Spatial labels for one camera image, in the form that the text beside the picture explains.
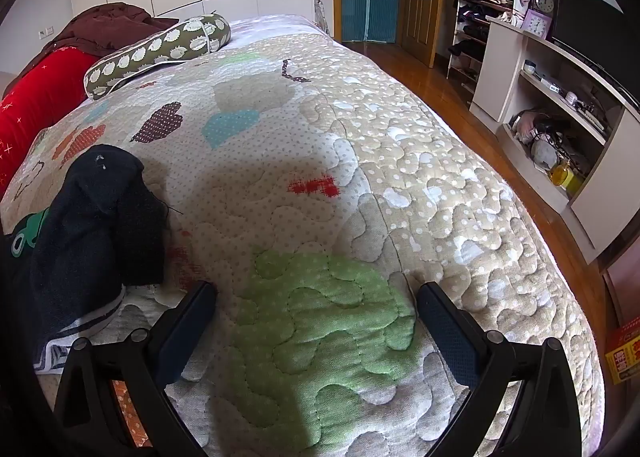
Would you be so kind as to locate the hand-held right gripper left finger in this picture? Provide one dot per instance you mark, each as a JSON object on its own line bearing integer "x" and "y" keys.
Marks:
{"x": 189, "y": 329}

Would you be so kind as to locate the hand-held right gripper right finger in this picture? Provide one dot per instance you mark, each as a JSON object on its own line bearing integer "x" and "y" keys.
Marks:
{"x": 450, "y": 332}

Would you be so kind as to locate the dark navy pants striped waistband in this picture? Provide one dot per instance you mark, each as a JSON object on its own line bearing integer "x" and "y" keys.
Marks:
{"x": 95, "y": 237}

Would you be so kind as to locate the yellow and red box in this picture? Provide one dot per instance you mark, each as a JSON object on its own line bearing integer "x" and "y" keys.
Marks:
{"x": 625, "y": 352}

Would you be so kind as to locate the yellow bottle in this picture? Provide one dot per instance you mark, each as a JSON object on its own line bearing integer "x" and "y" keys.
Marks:
{"x": 560, "y": 174}

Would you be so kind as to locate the patchwork quilted bed cover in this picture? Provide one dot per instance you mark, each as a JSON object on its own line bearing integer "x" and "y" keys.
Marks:
{"x": 310, "y": 177}

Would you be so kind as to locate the white power strip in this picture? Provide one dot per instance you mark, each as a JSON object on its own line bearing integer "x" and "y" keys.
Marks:
{"x": 592, "y": 118}

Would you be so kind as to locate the white television cabinet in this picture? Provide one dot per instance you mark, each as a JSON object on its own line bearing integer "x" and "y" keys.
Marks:
{"x": 500, "y": 67}

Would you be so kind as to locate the red embroidered pillow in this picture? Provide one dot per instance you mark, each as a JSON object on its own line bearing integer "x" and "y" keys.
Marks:
{"x": 40, "y": 92}

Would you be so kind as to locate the green bolster pillow white spots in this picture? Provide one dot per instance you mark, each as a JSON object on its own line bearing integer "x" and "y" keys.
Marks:
{"x": 160, "y": 49}

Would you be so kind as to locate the white shoe rack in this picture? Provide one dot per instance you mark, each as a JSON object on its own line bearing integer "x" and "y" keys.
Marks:
{"x": 467, "y": 37}

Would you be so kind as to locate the maroon cloth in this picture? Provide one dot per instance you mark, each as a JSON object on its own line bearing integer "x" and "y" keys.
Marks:
{"x": 110, "y": 27}

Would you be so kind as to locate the purple alarm clock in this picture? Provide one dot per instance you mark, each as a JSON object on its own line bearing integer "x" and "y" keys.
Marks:
{"x": 536, "y": 24}

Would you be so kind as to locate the black television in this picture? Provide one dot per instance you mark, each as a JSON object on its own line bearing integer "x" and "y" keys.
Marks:
{"x": 590, "y": 27}

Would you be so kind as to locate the white wall socket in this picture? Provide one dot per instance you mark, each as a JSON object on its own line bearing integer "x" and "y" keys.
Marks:
{"x": 45, "y": 31}

